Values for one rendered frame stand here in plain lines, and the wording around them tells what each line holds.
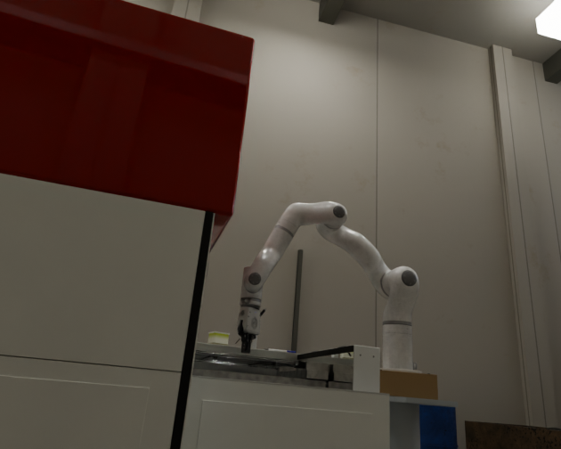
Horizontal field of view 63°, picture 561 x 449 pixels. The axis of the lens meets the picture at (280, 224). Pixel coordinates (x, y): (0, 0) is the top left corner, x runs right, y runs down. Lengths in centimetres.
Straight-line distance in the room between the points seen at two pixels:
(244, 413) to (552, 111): 666
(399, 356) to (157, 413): 109
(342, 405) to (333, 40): 524
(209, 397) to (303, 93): 459
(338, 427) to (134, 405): 61
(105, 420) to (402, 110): 533
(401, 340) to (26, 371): 134
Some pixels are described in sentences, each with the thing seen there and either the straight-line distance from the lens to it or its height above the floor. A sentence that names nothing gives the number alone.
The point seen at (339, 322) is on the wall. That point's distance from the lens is 467.
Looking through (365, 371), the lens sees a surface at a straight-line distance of 155.
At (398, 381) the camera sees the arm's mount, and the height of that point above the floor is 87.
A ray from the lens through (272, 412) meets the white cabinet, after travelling 137.
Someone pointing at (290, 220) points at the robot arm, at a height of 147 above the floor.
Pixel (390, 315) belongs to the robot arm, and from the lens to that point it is 195.
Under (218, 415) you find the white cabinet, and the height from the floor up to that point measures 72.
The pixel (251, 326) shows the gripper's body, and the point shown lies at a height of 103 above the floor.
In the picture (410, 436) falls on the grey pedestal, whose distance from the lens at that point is 192.
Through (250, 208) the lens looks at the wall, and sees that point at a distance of 470.
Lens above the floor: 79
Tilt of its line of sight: 21 degrees up
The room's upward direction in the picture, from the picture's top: 5 degrees clockwise
